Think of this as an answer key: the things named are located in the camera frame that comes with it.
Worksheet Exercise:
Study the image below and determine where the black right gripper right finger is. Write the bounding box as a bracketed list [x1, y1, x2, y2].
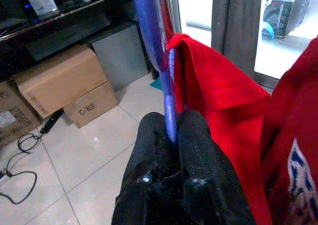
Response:
[176, 109, 257, 225]

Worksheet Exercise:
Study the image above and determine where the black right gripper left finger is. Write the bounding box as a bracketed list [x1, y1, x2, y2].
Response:
[111, 112, 184, 225]

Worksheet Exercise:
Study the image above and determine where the purple clothes hanger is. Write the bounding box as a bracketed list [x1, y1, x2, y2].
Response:
[130, 0, 187, 147]

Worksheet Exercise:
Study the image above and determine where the plain red shirt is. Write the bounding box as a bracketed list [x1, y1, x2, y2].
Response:
[165, 33, 273, 225]

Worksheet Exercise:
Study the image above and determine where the cardboard box with black lettering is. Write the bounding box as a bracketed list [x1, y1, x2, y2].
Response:
[63, 80, 120, 129]

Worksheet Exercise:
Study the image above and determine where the teal mat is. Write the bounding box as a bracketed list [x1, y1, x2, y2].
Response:
[149, 76, 162, 89]

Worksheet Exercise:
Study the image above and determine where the black power strip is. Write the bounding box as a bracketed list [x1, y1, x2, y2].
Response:
[39, 109, 65, 135]

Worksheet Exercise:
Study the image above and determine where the grey cabinet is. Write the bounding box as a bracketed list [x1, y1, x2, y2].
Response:
[90, 21, 150, 92]

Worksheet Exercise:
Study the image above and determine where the large cardboard box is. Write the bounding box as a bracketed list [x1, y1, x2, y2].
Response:
[11, 43, 109, 119]

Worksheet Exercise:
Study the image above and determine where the sliding glass door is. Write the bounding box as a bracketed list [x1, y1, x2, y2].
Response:
[170, 0, 318, 89]

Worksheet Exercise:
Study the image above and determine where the grey curtain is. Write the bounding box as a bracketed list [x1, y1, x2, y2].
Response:
[210, 0, 263, 79]

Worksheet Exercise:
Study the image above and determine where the cardboard box with labels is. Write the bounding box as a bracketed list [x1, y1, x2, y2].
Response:
[0, 80, 42, 149]

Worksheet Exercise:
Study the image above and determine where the black desk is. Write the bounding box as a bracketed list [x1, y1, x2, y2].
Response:
[0, 0, 140, 80]

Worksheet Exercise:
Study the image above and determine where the grey outdoor machine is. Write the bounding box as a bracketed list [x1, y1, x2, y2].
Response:
[260, 0, 314, 41]

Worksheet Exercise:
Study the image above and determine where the small white box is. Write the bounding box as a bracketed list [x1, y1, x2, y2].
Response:
[26, 0, 59, 16]

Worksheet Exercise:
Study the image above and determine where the black device with blue light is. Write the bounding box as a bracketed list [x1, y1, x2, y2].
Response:
[9, 0, 41, 25]

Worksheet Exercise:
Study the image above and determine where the black floor cable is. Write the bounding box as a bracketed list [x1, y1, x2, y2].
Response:
[0, 151, 38, 205]
[16, 132, 42, 154]

